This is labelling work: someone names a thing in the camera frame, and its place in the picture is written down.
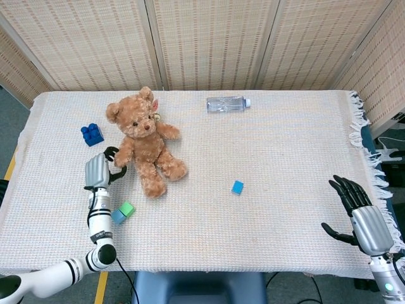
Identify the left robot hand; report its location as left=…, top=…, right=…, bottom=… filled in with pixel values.
left=84, top=146, right=128, bottom=191

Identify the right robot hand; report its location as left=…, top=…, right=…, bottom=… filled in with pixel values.
left=321, top=174, right=395, bottom=256

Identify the brown teddy bear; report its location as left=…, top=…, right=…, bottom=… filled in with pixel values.
left=105, top=86, right=189, bottom=200

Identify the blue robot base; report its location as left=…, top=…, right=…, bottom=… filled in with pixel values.
left=131, top=270, right=269, bottom=304

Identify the dark blue building block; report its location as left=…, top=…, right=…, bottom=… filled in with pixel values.
left=80, top=122, right=105, bottom=148

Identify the green cube block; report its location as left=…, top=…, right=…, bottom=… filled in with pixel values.
left=118, top=201, right=136, bottom=219

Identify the light blue cube block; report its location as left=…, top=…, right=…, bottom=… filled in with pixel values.
left=111, top=209, right=128, bottom=225

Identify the white equipment stand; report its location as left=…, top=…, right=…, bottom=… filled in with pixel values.
left=375, top=112, right=405, bottom=172

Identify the white woven tablecloth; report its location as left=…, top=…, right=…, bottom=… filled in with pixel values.
left=0, top=90, right=405, bottom=281

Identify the clear plastic water bottle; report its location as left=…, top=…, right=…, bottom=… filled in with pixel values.
left=206, top=96, right=252, bottom=114

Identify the bamboo folding screen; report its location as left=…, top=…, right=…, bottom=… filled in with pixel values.
left=0, top=0, right=405, bottom=134

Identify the black cable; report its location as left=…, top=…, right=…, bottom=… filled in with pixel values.
left=268, top=272, right=324, bottom=304

